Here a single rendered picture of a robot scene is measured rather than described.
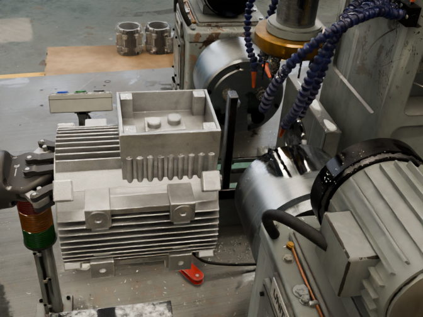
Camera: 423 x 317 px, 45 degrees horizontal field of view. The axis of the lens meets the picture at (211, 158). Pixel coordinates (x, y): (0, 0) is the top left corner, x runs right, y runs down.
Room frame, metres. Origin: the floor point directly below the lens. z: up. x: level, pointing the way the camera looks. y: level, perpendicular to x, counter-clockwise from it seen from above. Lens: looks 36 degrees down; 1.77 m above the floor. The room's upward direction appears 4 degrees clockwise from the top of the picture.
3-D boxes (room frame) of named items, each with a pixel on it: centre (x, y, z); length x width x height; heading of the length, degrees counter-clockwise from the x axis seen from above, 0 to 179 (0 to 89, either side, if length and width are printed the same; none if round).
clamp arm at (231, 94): (0.97, -0.03, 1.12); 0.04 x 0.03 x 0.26; 103
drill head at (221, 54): (1.47, -0.05, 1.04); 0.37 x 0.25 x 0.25; 13
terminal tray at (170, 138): (0.55, 0.06, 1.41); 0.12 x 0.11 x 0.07; 103
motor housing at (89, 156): (0.54, 0.10, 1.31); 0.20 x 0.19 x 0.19; 103
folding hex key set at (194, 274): (0.85, 0.03, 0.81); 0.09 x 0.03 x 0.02; 44
